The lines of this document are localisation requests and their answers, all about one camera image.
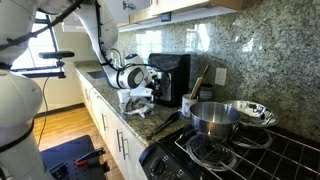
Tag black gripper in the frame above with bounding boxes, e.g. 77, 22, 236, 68
147, 71, 163, 97

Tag black steel air fryer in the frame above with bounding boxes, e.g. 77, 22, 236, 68
148, 53, 191, 107

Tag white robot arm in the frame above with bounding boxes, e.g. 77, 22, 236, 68
0, 0, 151, 180

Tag crumpled patterned cloth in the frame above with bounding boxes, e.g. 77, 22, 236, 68
119, 97, 154, 118

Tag white paper cup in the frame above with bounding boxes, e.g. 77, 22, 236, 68
117, 89, 131, 103

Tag white utensil mug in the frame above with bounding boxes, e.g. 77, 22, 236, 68
181, 94, 198, 117

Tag black kitchen tongs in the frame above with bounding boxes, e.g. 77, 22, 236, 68
146, 111, 181, 140

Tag wooden spatula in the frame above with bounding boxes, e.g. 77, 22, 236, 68
189, 65, 210, 100

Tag dark jar with lid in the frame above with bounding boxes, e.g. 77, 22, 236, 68
199, 84, 213, 101

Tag chrome kitchen faucet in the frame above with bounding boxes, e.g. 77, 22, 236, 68
110, 48, 122, 68

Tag kitchen sink basin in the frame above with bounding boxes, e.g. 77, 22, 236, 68
87, 70, 106, 79

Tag steel saucepan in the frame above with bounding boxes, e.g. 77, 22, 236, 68
190, 102, 241, 139

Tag white lower cabinets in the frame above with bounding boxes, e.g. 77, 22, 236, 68
78, 73, 147, 180

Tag shiny steel mixing bowl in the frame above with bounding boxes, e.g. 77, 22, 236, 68
225, 100, 279, 127

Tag dark blue tool cart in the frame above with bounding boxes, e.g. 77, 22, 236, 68
41, 135, 110, 180

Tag black electric stove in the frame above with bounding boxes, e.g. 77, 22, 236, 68
139, 126, 320, 180

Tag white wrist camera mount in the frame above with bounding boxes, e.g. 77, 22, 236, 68
130, 87, 153, 97

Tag white wall outlet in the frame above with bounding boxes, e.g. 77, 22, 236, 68
215, 68, 227, 86

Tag upper wall cabinets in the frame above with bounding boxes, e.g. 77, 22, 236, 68
61, 0, 244, 34

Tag black camera on stand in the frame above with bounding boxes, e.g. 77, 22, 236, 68
22, 51, 74, 78

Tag red handled tool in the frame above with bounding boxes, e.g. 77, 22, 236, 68
76, 147, 105, 167

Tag black hanging cable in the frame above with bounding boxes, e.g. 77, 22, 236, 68
37, 76, 50, 148

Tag wire cooling rack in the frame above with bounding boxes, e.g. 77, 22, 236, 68
175, 128, 320, 180

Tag window with dark frame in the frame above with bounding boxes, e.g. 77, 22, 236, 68
9, 11, 61, 73

